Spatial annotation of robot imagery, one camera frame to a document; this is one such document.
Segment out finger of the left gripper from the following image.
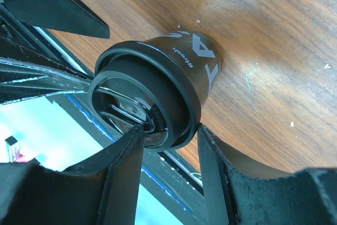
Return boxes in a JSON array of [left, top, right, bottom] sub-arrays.
[[3, 0, 110, 38], [1, 57, 93, 104]]

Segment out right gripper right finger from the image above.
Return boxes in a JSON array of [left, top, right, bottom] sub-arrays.
[[197, 125, 336, 224]]

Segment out black coffee cup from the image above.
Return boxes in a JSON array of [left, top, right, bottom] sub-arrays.
[[145, 31, 224, 105]]

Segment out black lid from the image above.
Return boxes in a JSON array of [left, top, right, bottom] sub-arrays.
[[88, 41, 201, 152]]

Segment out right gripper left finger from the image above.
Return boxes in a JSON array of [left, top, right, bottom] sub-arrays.
[[1, 125, 144, 224]]

